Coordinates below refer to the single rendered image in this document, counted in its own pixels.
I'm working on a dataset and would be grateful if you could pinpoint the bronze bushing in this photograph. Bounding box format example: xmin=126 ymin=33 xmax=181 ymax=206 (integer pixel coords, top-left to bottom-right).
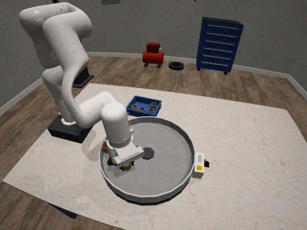
xmin=123 ymin=163 xmax=131 ymax=171
xmin=131 ymin=104 xmax=138 ymax=110
xmin=102 ymin=142 xmax=108 ymax=153

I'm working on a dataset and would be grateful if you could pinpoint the blue crate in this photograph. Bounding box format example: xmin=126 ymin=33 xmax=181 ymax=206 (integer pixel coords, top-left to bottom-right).
xmin=126 ymin=95 xmax=162 ymax=117

